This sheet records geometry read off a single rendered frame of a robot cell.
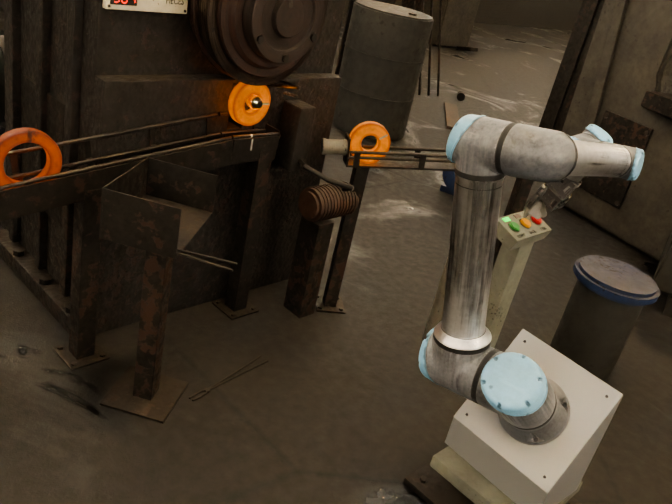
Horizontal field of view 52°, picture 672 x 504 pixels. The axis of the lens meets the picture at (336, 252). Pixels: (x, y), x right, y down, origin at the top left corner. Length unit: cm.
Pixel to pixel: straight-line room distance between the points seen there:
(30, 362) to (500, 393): 143
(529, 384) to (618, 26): 310
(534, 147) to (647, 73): 290
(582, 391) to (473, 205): 65
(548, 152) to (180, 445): 128
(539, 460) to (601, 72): 302
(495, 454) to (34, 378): 137
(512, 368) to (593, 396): 31
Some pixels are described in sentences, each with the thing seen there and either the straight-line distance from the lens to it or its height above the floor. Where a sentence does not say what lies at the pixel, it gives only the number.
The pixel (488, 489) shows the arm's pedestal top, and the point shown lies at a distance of 203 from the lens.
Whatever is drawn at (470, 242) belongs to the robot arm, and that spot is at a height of 80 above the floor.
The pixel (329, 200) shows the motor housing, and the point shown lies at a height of 50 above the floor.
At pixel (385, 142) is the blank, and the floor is 72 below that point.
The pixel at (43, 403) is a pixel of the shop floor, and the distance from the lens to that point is 220.
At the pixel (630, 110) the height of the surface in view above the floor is 74.
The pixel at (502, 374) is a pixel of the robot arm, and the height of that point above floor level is 51.
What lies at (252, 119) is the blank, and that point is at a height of 76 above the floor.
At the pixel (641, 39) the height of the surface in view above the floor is 112.
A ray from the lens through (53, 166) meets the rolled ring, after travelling 200.
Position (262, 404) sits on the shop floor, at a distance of 224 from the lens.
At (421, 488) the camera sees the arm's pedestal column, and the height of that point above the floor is 2.
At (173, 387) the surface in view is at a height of 1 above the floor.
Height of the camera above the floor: 143
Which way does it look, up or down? 26 degrees down
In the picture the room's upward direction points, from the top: 13 degrees clockwise
